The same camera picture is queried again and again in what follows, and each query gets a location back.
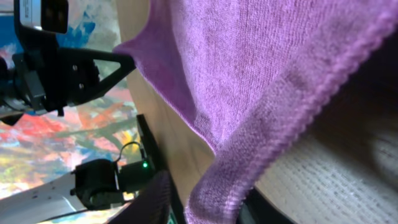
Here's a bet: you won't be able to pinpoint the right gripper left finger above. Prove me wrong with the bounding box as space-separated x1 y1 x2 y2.
108 170 172 224

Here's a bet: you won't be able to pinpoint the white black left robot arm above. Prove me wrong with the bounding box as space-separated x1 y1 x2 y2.
1 48 155 223

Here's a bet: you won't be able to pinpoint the purple microfiber cloth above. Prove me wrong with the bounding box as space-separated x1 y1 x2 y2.
115 0 397 223

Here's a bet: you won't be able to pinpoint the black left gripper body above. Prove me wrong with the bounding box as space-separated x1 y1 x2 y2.
1 49 100 126

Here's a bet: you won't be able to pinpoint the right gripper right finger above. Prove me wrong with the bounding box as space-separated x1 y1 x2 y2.
238 188 294 224

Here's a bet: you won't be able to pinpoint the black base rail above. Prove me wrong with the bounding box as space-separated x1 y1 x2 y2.
136 114 186 224

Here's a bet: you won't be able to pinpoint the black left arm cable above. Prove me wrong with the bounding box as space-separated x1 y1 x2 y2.
113 141 144 164

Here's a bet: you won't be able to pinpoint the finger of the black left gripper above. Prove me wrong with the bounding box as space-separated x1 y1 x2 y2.
57 48 136 106

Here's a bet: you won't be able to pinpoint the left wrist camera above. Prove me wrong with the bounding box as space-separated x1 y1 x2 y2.
14 0 69 34

